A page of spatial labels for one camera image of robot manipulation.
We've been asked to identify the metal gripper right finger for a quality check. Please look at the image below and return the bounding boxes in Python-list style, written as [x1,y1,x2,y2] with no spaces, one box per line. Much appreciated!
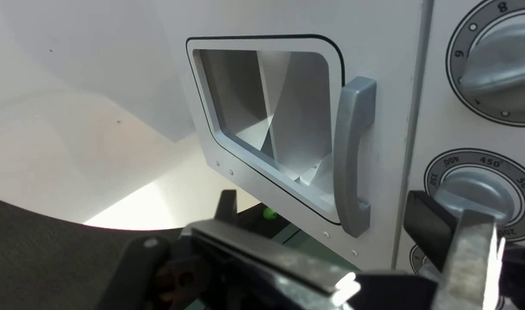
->
[402,190,507,310]

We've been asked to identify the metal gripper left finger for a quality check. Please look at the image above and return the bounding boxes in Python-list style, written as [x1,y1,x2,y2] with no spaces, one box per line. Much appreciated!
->
[182,219,361,307]

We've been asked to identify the white toy door with window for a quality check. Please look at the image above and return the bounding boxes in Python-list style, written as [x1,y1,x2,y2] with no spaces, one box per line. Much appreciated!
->
[151,0,437,276]

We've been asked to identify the grey temperature dial knob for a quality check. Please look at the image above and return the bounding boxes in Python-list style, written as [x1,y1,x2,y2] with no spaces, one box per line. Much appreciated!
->
[421,148,525,243]

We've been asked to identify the white toy kitchen panel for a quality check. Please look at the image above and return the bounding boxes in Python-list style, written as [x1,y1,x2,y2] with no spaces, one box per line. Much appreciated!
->
[394,0,525,310]

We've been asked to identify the large grey dial knob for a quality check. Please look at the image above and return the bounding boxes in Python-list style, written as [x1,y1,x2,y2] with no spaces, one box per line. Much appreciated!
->
[445,0,525,128]

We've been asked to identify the grey plastic door handle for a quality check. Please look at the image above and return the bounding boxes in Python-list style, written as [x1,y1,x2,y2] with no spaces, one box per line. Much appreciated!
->
[332,74,378,240]

